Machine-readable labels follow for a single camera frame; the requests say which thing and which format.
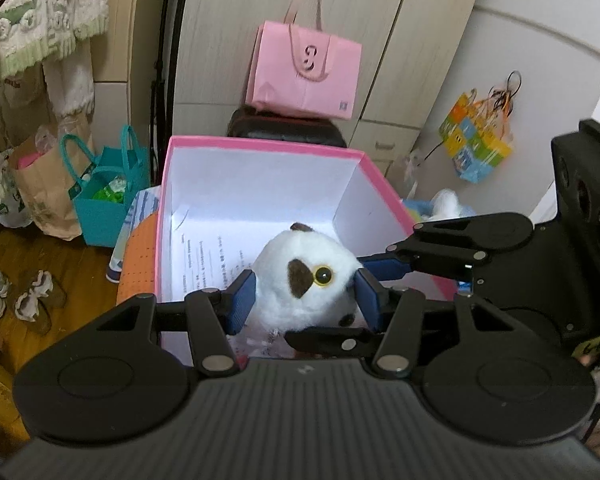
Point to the black clothes rack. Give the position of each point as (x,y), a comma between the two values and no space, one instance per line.
(167,35)

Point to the pink floral cloth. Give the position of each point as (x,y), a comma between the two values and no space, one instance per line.
(262,342)

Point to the teal tote bag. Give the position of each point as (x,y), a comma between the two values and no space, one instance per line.
(100,220)

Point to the pink tote bag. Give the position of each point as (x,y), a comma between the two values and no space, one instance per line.
(305,90)

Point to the cream fluffy pyjama pants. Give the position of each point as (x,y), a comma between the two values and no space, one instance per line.
(75,85)

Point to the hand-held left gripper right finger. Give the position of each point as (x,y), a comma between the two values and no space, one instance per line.
(367,300)

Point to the printed paper sheet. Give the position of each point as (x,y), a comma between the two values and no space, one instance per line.
(210,260)

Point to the white brown-patched plush toy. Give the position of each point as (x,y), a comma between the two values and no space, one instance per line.
(300,255)

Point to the white hanging plastic bag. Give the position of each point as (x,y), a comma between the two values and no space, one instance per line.
(412,172)

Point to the small white plush toy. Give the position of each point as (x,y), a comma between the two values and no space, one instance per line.
(447,205)

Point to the green packet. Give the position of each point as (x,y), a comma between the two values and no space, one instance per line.
(107,192)

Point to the brown paper bag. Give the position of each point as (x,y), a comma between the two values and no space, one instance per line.
(50,195)

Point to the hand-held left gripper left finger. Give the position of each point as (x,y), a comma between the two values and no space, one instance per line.
(240,305)

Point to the white printed plastic bag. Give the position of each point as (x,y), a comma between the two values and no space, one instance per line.
(10,212)

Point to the beige wardrobe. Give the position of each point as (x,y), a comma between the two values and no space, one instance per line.
(220,35)

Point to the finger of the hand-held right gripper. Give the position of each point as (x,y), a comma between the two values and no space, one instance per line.
(430,255)
(330,341)

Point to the colourful gift bag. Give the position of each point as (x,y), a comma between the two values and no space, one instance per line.
(475,145)

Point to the pink cardboard box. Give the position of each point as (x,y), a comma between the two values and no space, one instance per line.
(260,180)

